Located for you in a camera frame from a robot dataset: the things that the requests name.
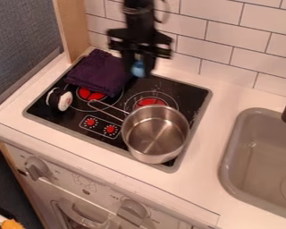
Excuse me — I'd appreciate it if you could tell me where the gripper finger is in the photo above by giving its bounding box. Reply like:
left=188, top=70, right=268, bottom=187
left=141, top=54, right=158, bottom=79
left=121, top=49, right=136, bottom=76

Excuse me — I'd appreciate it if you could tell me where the toy sink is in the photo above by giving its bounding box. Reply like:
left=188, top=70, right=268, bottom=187
left=216, top=106, right=286, bottom=222

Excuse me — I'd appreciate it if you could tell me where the silver pot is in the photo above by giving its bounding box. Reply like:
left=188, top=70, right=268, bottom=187
left=87, top=98, right=192, bottom=165

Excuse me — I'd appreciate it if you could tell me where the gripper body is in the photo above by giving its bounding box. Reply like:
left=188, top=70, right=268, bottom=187
left=105, top=26, right=176, bottom=60

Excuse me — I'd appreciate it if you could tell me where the black and white toy sushi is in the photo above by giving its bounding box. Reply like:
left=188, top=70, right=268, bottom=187
left=44, top=87, right=75, bottom=113

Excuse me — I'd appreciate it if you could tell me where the blue brush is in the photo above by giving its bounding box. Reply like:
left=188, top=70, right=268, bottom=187
left=130, top=59, right=148, bottom=79

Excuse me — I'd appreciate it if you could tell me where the purple cloth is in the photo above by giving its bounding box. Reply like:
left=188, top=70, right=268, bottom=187
left=63, top=48, right=134, bottom=98

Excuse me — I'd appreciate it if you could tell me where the toy stove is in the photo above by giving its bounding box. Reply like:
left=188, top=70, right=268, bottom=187
left=21, top=55, right=214, bottom=174

